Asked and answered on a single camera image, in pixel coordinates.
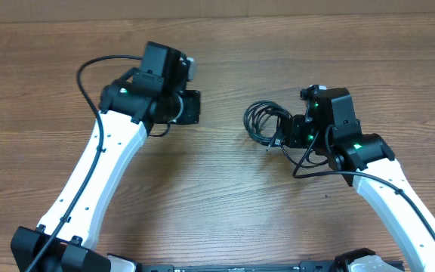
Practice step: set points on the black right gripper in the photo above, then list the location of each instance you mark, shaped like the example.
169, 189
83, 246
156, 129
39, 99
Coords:
295, 140

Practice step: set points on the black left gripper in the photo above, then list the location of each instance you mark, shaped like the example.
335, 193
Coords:
192, 115

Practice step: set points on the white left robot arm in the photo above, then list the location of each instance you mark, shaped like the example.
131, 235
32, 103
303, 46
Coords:
155, 92

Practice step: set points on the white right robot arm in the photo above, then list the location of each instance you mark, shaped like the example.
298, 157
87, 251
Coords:
368, 165

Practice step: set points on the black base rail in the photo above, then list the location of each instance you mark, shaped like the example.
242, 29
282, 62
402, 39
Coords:
236, 267

